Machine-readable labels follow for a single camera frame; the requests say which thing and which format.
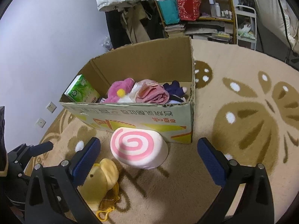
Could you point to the wall socket lower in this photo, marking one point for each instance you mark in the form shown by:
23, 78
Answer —
41, 122

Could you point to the pink plush bear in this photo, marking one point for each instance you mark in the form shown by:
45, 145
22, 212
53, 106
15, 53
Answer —
119, 89

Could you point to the beige patterned carpet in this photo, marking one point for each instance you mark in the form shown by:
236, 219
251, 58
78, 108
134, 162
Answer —
244, 102

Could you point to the brown hanging coat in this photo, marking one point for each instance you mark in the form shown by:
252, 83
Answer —
131, 21

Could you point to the white fluffy plush toy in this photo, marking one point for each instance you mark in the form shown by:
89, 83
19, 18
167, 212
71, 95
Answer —
125, 98

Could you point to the red patterned bag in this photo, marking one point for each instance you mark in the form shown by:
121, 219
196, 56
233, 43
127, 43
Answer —
189, 10

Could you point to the white small cart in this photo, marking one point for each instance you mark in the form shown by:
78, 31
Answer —
246, 26

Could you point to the wooden bookshelf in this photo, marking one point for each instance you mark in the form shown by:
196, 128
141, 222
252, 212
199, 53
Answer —
210, 20

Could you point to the purple haired plush doll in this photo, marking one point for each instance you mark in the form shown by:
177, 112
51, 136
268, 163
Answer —
176, 92

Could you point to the green tissue pack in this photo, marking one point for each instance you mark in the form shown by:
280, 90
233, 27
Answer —
81, 91

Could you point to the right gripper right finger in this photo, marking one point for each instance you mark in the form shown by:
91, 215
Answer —
256, 204

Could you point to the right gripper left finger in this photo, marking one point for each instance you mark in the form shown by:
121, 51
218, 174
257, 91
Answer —
52, 195

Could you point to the pink packaged soft item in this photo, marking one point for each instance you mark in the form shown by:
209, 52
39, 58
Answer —
149, 91

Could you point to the wall socket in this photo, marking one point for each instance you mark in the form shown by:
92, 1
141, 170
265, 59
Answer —
41, 122
51, 107

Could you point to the wall socket upper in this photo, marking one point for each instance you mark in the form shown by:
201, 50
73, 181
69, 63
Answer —
51, 107

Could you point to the stack of books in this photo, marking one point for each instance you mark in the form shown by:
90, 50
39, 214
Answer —
221, 32

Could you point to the pink swirl roll plush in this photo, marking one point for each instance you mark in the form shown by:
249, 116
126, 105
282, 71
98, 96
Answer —
143, 149

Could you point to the teal storage bag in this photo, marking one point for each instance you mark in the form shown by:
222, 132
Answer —
169, 11

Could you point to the yellow plush toy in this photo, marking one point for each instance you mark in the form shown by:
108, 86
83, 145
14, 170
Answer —
101, 188

